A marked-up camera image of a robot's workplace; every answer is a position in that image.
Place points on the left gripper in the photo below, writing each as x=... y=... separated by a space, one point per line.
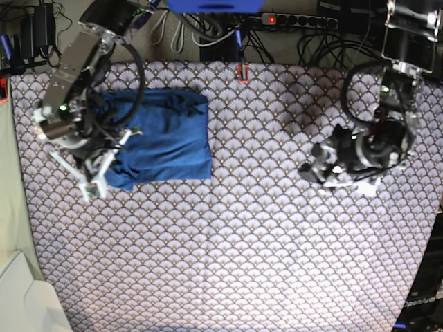
x=358 y=159

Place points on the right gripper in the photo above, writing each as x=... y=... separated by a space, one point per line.
x=86 y=159

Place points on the blue long-sleeve T-shirt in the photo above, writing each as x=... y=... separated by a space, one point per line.
x=172 y=144

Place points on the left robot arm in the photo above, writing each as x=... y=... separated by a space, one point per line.
x=408 y=51

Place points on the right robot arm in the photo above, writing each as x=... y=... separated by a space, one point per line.
x=71 y=93

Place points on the black power adapter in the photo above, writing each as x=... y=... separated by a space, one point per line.
x=37 y=32

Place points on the fan-patterned tablecloth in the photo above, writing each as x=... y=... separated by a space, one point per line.
x=255 y=248

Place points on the red clamp on table edge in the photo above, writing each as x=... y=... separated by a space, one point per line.
x=242 y=72

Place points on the white plastic bin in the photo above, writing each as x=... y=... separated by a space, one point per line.
x=28 y=304

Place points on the black power strip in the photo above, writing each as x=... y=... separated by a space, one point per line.
x=299 y=21

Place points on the black OpenArm base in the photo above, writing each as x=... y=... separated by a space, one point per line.
x=422 y=309

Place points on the blue box at top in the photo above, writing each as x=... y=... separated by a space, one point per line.
x=215 y=6

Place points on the blue-handled clamp left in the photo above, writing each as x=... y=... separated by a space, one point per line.
x=13 y=55

